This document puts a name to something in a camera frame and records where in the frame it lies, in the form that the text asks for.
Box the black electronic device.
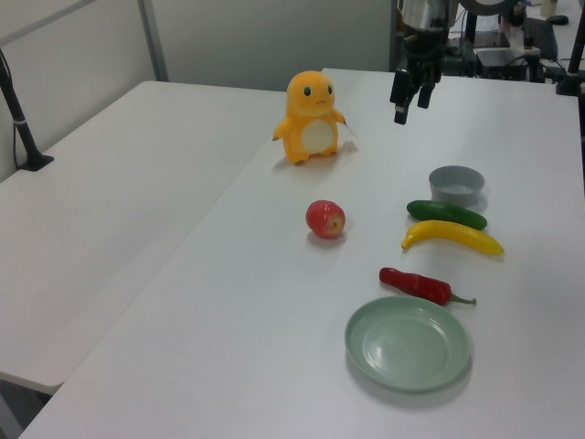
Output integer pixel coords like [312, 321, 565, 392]
[473, 45, 543, 81]

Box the red chili pepper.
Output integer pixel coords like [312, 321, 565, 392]
[378, 267, 477, 307]

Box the orange plush toy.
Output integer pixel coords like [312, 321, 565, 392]
[272, 70, 358, 166]

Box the green cucumber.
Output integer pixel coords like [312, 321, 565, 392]
[406, 199, 488, 230]

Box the black pole with base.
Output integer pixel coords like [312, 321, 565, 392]
[0, 48, 55, 173]

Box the black keyboard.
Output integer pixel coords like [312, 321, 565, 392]
[523, 16, 559, 60]

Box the pale green plate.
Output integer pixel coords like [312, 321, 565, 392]
[344, 295, 473, 394]

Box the red apple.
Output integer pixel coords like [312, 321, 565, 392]
[305, 199, 346, 240]

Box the black stand with clamp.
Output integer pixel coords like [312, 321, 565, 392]
[555, 25, 585, 97]

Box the yellow banana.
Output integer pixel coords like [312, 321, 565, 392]
[400, 219, 505, 256]

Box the gray round bowl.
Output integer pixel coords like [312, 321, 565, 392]
[428, 165, 485, 212]

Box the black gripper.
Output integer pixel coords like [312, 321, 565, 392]
[388, 26, 446, 126]

